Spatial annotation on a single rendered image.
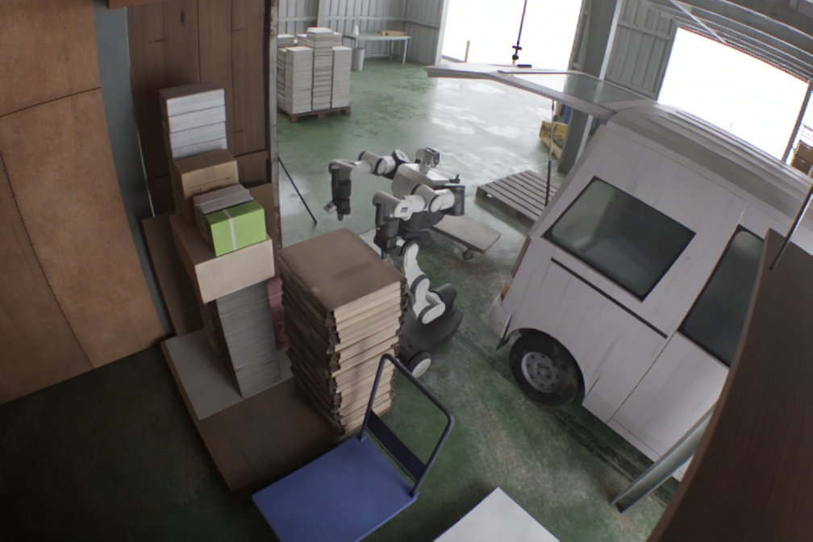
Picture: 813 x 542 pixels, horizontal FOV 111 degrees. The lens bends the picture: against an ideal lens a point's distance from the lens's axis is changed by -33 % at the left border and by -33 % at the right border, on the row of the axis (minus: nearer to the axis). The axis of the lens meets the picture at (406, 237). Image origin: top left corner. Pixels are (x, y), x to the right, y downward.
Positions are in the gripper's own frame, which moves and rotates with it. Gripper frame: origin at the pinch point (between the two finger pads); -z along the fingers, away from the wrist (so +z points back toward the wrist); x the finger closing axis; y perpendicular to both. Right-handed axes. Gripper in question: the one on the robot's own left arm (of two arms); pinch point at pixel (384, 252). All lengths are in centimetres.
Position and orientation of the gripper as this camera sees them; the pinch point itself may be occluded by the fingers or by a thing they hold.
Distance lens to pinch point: 173.5
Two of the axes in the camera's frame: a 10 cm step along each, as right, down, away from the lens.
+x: 6.3, 4.9, -5.9
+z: 1.1, -8.2, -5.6
